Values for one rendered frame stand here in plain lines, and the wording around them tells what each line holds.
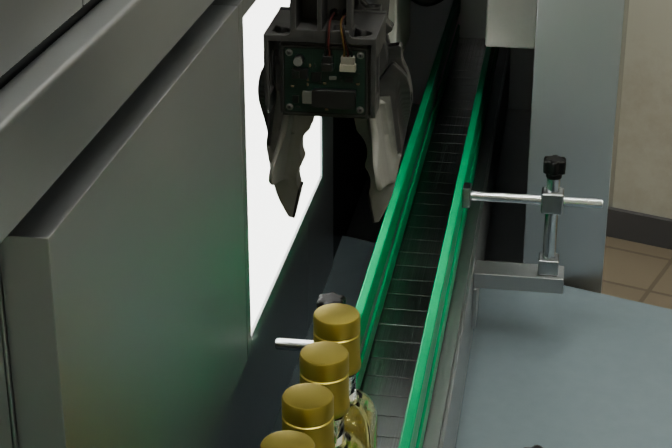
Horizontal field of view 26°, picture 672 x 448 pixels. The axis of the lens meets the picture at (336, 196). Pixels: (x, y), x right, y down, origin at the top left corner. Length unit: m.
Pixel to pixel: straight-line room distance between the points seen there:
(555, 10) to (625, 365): 0.46
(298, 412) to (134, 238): 0.16
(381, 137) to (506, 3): 1.05
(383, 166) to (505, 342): 0.93
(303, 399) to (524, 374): 0.88
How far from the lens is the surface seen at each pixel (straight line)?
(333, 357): 1.00
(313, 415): 0.94
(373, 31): 0.91
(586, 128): 1.96
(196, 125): 1.11
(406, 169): 1.83
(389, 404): 1.49
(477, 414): 1.72
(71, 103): 0.85
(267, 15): 1.37
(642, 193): 3.95
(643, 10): 3.80
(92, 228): 0.88
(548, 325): 1.92
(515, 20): 2.02
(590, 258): 2.03
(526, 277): 1.80
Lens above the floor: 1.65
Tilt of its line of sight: 23 degrees down
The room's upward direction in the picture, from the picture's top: straight up
